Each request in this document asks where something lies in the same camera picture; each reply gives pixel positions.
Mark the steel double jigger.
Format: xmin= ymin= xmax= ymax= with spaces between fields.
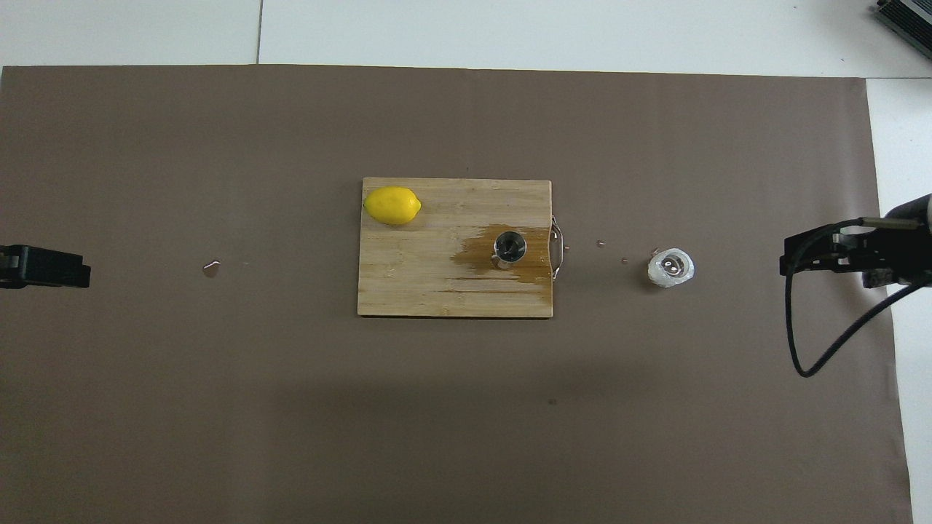
xmin=492 ymin=231 xmax=528 ymax=271

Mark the brown paper table mat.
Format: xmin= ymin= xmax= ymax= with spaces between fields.
xmin=0 ymin=64 xmax=915 ymax=524

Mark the wooden cutting board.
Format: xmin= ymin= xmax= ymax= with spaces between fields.
xmin=357 ymin=177 xmax=566 ymax=319

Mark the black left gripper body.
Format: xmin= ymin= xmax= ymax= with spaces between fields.
xmin=0 ymin=245 xmax=29 ymax=287

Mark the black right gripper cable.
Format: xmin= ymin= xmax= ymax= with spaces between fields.
xmin=784 ymin=218 xmax=932 ymax=378

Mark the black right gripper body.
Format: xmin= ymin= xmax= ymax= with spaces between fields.
xmin=848 ymin=218 xmax=932 ymax=285

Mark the yellow lemon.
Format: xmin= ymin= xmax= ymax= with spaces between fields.
xmin=363 ymin=186 xmax=422 ymax=226

